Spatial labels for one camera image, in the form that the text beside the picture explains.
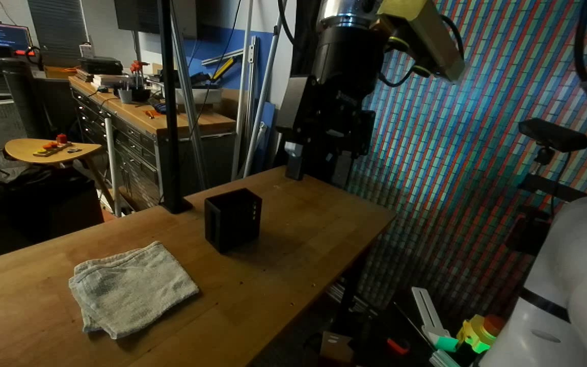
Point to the black camera on stand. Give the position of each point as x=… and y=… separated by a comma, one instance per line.
x=551, y=138

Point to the black vertical pole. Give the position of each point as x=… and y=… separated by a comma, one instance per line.
x=173, y=199

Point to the black mesh box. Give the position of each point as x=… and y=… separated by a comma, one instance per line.
x=232, y=219

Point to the white towel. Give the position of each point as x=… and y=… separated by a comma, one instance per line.
x=125, y=291

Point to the round wooden stool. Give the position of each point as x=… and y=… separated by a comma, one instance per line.
x=46, y=152

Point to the yellow-green wrist camera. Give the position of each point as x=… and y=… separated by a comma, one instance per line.
x=427, y=35

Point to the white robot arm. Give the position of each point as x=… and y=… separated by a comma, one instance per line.
x=549, y=320

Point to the wooden top workbench cabinet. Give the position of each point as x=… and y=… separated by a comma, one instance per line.
x=136, y=145

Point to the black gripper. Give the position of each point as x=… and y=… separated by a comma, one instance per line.
x=322, y=123

